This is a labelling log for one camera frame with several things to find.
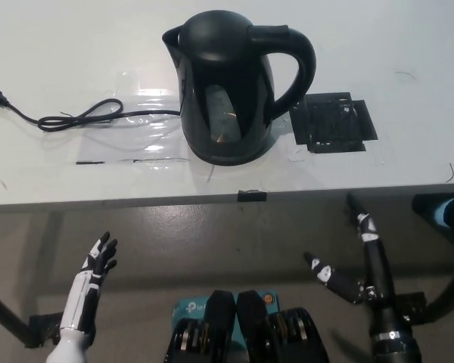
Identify small black tape strip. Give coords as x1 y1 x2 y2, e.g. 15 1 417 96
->
237 188 268 203

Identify black power cord with plug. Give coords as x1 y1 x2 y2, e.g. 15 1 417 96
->
0 89 183 133

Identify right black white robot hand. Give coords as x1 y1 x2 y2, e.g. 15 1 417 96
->
303 192 401 337

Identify black electric kettle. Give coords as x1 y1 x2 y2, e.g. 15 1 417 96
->
161 9 318 162

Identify round black kettle base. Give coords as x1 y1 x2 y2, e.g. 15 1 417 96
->
188 145 275 167

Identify clear plastic sheet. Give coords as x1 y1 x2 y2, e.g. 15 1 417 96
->
74 67 193 164

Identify black and blue object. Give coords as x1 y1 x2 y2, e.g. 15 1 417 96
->
411 191 454 232

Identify black metal table leg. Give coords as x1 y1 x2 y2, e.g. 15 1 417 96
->
427 241 454 324
0 285 30 336

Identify square black tape patch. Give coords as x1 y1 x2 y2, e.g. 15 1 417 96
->
289 90 378 154

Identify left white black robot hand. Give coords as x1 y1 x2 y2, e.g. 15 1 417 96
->
59 231 119 336

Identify black floor tape patch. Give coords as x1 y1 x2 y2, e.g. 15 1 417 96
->
24 312 64 349
392 290 428 327

